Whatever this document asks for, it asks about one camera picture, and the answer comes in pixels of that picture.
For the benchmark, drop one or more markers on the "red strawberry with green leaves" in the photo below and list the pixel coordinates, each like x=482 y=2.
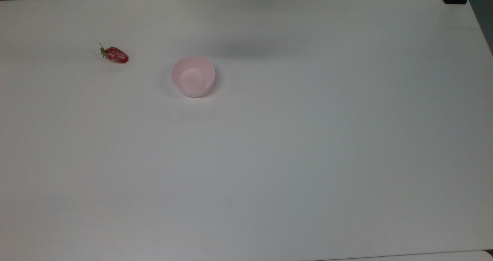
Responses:
x=115 y=55

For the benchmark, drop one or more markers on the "pink plastic bowl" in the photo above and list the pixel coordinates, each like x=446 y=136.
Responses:
x=192 y=80

